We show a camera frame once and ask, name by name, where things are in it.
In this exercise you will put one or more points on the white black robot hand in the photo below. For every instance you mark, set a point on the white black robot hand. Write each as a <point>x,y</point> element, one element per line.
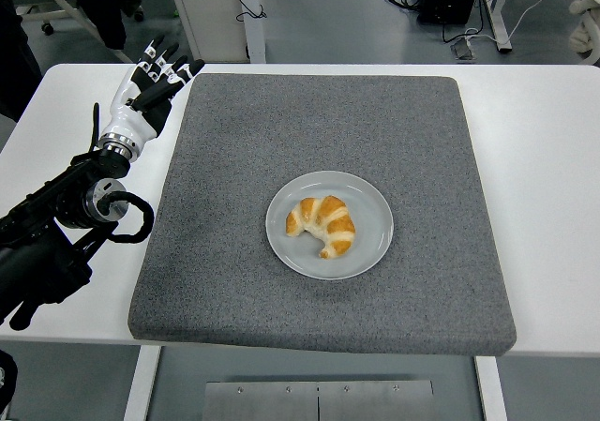
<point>131,121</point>

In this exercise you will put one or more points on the golden croissant bread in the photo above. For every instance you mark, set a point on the golden croissant bread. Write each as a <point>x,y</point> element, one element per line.
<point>340,226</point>

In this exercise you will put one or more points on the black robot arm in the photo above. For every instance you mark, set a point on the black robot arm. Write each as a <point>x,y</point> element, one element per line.
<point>42,257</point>

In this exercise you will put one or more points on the pale grey round plate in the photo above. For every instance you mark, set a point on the pale grey round plate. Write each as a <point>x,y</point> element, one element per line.
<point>370,224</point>

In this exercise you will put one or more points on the person's legs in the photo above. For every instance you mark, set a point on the person's legs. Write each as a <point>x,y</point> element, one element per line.
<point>108,8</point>

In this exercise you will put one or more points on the person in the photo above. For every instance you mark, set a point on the person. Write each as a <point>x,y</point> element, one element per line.
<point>11,64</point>

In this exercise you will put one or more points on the white cabinet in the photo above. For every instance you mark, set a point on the white cabinet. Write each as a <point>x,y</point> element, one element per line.
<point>211,13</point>

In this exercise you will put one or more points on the grey fabric mat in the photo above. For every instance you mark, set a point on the grey fabric mat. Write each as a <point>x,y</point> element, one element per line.
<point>328,125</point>

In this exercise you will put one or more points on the white table leg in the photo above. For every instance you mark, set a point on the white table leg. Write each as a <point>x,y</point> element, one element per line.
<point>492,388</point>
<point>140,383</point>

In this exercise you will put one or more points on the grey foot pedal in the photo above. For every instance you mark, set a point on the grey foot pedal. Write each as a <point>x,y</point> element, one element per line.
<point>464,49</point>

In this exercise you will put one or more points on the white desk leg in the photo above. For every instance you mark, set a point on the white desk leg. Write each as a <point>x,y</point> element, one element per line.
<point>498,13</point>

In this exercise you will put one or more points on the white wheeled chair frame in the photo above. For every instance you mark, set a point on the white wheeled chair frame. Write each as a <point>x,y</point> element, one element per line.
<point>79,19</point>

